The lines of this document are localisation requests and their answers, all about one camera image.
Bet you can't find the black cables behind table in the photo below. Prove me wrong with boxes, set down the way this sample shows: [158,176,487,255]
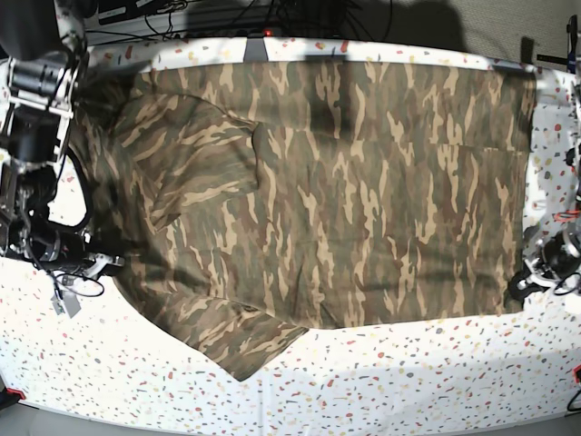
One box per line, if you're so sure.
[94,0,396,40]

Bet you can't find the black stand right background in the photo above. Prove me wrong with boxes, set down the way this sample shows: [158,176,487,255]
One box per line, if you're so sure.
[537,15,580,74]

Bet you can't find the orange clamp left corner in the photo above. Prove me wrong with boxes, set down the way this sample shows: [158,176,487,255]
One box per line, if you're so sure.
[5,388,25,402]

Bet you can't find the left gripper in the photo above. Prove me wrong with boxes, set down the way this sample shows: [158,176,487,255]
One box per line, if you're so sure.
[507,224,580,302]

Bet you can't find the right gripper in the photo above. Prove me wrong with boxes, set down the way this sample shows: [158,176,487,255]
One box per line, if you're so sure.
[4,217,124,318]

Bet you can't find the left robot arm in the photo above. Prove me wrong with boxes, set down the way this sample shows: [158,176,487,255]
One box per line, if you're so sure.
[507,144,580,302]

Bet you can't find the orange clamp right corner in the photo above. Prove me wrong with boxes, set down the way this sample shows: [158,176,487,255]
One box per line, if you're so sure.
[573,365,581,384]

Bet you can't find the camouflage T-shirt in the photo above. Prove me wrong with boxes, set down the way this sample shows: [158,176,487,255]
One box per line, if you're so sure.
[71,59,537,380]

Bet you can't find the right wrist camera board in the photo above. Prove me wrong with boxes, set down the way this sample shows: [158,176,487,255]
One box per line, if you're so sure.
[51,296,68,315]

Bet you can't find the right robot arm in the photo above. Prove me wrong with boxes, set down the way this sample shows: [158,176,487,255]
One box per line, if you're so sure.
[1,1,124,317]

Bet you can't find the terrazzo pattern table cloth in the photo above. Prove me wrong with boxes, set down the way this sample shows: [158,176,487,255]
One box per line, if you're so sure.
[1,38,580,435]

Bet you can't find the orange clamp corner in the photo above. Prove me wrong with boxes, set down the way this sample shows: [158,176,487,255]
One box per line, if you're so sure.
[573,365,581,384]
[5,388,25,402]

